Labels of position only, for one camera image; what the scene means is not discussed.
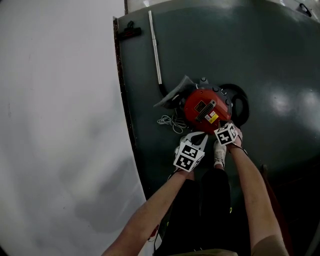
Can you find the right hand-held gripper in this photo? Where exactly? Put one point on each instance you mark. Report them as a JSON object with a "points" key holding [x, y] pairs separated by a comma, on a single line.
{"points": [[225, 135]]}

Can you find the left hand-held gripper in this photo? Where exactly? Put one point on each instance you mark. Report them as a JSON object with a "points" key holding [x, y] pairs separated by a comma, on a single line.
{"points": [[187, 156]]}

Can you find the red vacuum cleaner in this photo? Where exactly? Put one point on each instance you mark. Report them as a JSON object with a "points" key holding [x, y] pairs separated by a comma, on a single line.
{"points": [[202, 110]]}

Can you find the person's left forearm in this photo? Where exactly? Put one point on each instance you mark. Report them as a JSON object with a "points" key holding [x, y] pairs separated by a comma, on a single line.
{"points": [[150, 215]]}

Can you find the person's right forearm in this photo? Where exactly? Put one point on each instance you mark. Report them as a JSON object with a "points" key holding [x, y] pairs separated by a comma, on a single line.
{"points": [[255, 197]]}

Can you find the person's right hand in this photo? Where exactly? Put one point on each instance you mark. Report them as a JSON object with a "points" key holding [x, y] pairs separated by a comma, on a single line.
{"points": [[239, 137]]}

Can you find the white shoe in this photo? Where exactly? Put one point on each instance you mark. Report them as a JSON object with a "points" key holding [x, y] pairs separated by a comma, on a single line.
{"points": [[220, 152]]}

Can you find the black trousers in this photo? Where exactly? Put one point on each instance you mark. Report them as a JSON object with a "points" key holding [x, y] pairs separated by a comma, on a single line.
{"points": [[210, 212]]}

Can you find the silver metal wand tube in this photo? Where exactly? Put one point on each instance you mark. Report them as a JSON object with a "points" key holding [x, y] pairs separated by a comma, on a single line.
{"points": [[155, 47]]}

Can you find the red and black object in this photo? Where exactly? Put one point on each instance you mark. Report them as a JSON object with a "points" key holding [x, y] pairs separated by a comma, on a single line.
{"points": [[154, 232]]}

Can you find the black floor brush head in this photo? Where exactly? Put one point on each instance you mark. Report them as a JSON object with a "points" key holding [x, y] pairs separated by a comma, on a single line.
{"points": [[130, 32]]}

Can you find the khaki shirt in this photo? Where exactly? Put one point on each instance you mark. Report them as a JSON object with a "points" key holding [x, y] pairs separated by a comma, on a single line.
{"points": [[270, 246]]}

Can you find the small black object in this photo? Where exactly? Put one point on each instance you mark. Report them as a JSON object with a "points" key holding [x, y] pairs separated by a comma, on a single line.
{"points": [[305, 9]]}

